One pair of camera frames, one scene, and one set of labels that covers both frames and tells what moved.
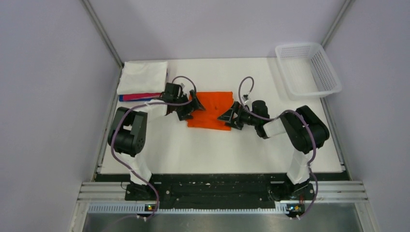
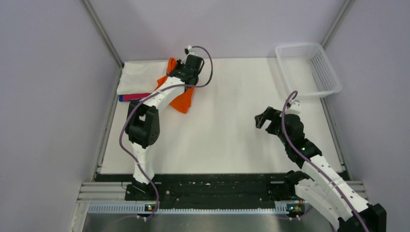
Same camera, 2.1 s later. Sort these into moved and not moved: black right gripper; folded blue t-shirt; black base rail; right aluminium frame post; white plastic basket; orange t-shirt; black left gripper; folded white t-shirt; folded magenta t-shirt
Moved: orange t-shirt; black right gripper; black left gripper
Not moved: white plastic basket; right aluminium frame post; folded blue t-shirt; black base rail; folded magenta t-shirt; folded white t-shirt
